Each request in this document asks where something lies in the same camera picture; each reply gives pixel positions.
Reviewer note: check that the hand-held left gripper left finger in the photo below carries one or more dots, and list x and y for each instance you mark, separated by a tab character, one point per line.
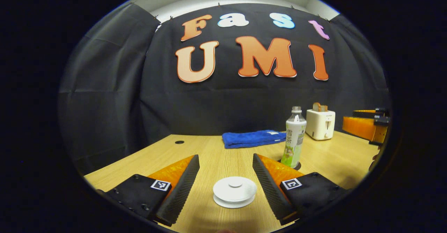
181	194

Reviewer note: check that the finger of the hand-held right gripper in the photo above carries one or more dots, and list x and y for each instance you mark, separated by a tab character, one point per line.
359	126
363	113

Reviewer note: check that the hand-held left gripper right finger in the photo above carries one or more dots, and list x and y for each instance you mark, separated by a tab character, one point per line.
269	191

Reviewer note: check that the white teacup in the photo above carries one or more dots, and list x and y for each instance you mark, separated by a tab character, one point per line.
253	194

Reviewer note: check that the white teacup lid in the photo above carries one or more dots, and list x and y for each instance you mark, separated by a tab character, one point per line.
235	183

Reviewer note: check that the dark round coaster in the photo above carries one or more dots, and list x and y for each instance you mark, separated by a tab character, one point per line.
299	166

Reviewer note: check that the clear water bottle green label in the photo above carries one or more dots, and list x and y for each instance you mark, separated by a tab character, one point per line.
295	138

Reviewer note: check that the white saucer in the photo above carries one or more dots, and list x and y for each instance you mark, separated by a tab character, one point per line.
234	206

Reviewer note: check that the toast slice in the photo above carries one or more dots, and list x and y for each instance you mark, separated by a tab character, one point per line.
316	107
324	108

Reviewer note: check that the white toaster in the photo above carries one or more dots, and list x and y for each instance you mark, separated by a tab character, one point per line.
319	124

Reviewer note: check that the blue towel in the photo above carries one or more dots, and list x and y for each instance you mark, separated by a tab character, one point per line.
251	138

